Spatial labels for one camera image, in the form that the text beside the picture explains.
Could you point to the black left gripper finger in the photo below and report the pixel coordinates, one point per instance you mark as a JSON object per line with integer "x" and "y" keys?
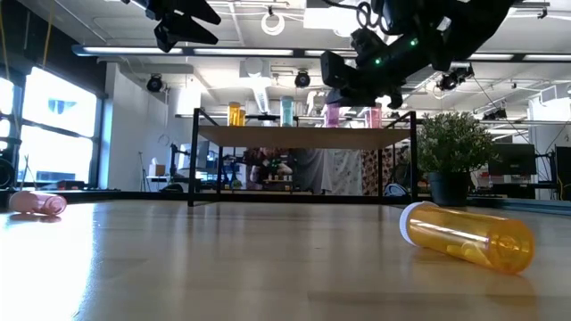
{"x": 183, "y": 35}
{"x": 187, "y": 10}

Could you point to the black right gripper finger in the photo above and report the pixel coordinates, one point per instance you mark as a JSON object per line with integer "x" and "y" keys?
{"x": 370, "y": 94}

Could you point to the salmon pill bottle white cap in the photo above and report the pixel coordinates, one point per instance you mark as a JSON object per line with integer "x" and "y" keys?
{"x": 376, "y": 119}
{"x": 35, "y": 203}

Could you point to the magenta pill bottle white cap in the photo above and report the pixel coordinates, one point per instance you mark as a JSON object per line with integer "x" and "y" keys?
{"x": 332, "y": 118}

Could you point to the teal pill bottle white cap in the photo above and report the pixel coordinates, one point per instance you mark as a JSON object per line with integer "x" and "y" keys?
{"x": 287, "y": 113}

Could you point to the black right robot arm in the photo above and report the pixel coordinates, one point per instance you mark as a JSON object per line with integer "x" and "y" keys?
{"x": 477, "y": 22}

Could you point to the black overhead light bar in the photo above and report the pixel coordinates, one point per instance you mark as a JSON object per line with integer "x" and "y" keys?
{"x": 134, "y": 50}

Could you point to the black ceiling spotlight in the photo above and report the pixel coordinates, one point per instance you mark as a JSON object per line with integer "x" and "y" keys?
{"x": 493, "y": 115}
{"x": 302, "y": 79}
{"x": 154, "y": 84}
{"x": 452, "y": 80}

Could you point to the floral patterned cloth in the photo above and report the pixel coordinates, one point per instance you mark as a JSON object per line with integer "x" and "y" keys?
{"x": 372, "y": 171}

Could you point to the white hanging cloth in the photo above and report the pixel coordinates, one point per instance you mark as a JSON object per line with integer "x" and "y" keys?
{"x": 339, "y": 171}

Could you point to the green potted plant black pot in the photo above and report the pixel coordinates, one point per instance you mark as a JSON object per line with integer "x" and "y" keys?
{"x": 450, "y": 142}

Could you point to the white round object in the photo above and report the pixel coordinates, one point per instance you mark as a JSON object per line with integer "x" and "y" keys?
{"x": 394, "y": 191}

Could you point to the person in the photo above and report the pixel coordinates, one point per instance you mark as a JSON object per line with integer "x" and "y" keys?
{"x": 261, "y": 167}

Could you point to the white box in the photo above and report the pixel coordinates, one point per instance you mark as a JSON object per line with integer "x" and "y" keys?
{"x": 157, "y": 169}

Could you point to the black computer monitor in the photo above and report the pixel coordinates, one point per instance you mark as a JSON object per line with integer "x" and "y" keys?
{"x": 564, "y": 174}
{"x": 513, "y": 159}

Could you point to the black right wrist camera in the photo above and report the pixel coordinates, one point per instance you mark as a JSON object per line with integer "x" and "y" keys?
{"x": 336, "y": 69}

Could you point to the black frame wooden shelf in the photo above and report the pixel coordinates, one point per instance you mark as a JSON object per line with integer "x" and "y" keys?
{"x": 267, "y": 137}

